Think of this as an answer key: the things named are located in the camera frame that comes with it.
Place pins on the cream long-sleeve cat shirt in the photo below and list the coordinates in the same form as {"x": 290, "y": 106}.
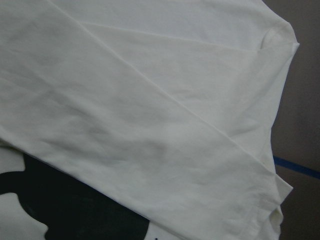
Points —
{"x": 141, "y": 119}

